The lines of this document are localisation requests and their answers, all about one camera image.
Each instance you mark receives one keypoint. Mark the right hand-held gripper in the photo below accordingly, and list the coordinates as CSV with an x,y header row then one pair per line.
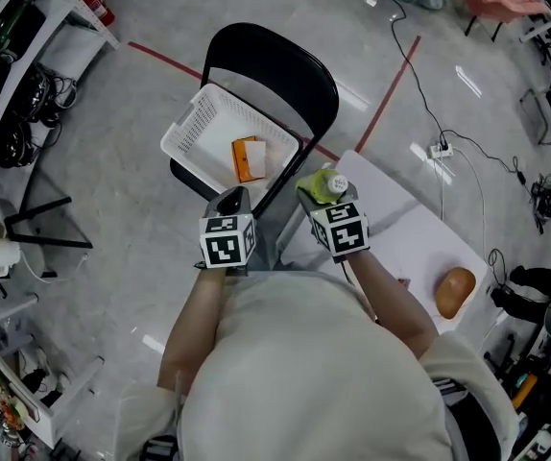
x,y
342,231

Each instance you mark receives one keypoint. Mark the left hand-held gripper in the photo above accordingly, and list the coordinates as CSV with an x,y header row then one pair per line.
x,y
227,243

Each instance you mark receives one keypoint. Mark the green drink bottle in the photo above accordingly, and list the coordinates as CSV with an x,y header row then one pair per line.
x,y
321,185

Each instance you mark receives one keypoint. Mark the orange tissue packet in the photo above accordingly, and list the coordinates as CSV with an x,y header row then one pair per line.
x,y
249,159

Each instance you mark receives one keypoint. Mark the small red packet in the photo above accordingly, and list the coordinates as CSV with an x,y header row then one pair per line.
x,y
403,281

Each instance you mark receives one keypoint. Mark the brown wooden bowl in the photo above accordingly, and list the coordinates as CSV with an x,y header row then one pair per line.
x,y
455,291

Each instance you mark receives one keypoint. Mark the person's left forearm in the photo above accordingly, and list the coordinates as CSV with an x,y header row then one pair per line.
x,y
194,329

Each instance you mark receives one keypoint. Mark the person's right forearm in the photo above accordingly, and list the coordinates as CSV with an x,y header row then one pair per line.
x,y
390,305

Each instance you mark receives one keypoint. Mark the white marble table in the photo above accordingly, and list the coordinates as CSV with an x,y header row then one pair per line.
x,y
400,219

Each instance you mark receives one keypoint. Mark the person's blue jeans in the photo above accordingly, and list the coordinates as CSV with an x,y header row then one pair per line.
x,y
275,248

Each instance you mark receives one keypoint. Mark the white perforated basket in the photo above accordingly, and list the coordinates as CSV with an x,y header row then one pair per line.
x,y
208,132

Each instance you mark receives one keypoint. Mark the white power strip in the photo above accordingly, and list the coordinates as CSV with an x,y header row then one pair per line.
x,y
440,150

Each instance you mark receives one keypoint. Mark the black folding chair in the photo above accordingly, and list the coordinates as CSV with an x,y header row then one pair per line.
x,y
266,51

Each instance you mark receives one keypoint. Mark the person's cream shirt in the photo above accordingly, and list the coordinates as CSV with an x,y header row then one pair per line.
x,y
304,377

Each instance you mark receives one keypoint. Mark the overturned black-legged stool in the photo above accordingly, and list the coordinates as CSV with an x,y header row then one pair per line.
x,y
40,240

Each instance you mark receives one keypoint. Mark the pile of black headsets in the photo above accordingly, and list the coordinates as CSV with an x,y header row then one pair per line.
x,y
31,113

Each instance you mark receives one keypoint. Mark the red fire extinguisher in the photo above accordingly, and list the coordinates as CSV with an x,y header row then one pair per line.
x,y
98,5

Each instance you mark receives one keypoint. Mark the white metal rack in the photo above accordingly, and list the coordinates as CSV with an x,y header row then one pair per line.
x,y
16,377

